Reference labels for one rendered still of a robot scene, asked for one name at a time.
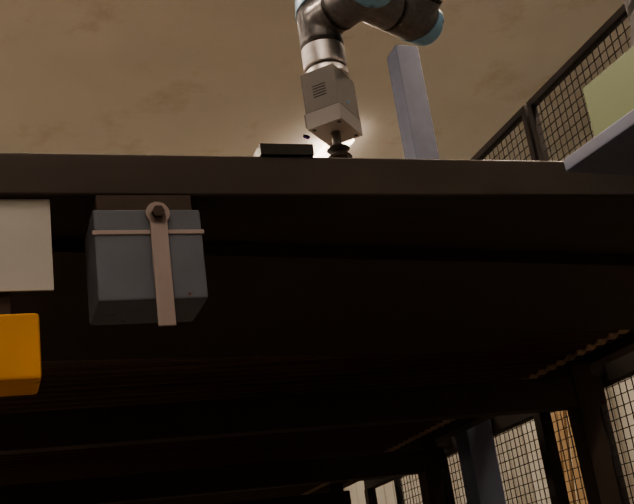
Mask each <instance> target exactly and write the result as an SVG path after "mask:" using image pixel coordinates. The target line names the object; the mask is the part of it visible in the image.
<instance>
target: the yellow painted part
mask: <svg viewBox="0 0 634 504"><path fill-rule="evenodd" d="M41 377H42V366H41V343H40V320H39V315H38V314H36V313H23V314H11V295H10V292H0V397H3V396H19V395H34V394H37V392H38V390H39V385H40V381H41Z"/></svg>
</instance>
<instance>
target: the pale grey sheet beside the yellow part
mask: <svg viewBox="0 0 634 504"><path fill-rule="evenodd" d="M30 291H54V277H53V257H52V236H51V216H50V199H0V292H30Z"/></svg>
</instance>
